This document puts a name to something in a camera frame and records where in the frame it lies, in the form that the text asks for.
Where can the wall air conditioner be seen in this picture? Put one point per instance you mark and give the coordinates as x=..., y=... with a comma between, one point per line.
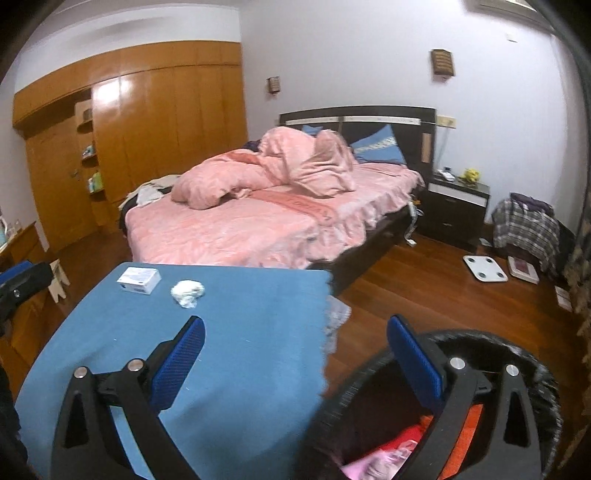
x=517, y=11

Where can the white phone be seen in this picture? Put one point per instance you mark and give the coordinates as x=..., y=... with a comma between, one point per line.
x=445, y=174

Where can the dark nightstand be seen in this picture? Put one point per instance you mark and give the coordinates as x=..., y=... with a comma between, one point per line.
x=455, y=217

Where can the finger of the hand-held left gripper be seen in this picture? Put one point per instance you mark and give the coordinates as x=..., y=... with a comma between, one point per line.
x=27, y=281

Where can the dark wooden headboard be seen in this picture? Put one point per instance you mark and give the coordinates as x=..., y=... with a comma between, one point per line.
x=415, y=134

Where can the bed with pink sheet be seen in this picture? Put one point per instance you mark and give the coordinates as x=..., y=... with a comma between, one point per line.
x=231, y=230

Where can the wall socket strip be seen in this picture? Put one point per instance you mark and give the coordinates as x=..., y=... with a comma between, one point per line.
x=447, y=121

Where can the wooden side cabinet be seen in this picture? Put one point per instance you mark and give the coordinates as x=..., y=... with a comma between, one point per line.
x=25, y=249

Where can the white and blue box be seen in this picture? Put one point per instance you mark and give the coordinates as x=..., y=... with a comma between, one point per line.
x=138, y=279

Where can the pink duvet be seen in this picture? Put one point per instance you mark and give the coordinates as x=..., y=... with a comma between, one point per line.
x=286, y=166

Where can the white framed scale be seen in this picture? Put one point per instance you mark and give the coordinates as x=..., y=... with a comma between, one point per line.
x=524, y=270

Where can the green bottles on shelf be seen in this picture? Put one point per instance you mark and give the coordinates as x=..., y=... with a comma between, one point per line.
x=95, y=182

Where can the small bottles on shelf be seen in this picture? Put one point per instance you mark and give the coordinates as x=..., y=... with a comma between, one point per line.
x=88, y=150

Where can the floral curtain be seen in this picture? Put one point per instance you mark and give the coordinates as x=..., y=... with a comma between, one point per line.
x=581, y=277

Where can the red cloth rag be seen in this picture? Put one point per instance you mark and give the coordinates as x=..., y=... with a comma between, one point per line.
x=401, y=443

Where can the blue pillow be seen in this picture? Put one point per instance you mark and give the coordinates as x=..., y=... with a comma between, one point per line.
x=378, y=145
x=311, y=130

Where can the wooden wardrobe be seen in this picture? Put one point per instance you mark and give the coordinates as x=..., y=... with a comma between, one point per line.
x=152, y=129

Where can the yellow plush toy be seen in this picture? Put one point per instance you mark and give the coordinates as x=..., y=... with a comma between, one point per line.
x=471, y=175

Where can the white crumpled tissue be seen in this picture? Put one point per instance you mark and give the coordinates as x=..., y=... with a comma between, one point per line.
x=187, y=293

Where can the pink plastic bag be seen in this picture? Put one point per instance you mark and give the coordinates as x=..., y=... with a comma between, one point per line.
x=369, y=468

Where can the dark cloth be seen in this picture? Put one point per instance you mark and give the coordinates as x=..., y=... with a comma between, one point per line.
x=252, y=146

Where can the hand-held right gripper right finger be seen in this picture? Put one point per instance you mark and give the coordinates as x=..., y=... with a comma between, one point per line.
x=413, y=364

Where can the small wall lamp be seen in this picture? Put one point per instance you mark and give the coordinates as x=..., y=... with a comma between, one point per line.
x=274, y=85

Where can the white bathroom scale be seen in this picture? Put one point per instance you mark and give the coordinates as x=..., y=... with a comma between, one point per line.
x=485, y=267

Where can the large wall lamp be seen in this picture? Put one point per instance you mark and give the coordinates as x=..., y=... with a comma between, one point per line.
x=443, y=62

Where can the black bag lined bin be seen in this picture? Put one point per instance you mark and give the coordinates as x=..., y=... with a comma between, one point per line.
x=351, y=392

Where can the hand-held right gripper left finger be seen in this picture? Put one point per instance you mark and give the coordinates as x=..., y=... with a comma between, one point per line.
x=178, y=364

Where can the plaid clothing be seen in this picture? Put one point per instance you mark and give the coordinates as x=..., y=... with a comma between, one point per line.
x=526, y=230

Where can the pile of clothes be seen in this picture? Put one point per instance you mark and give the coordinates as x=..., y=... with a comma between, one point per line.
x=147, y=194

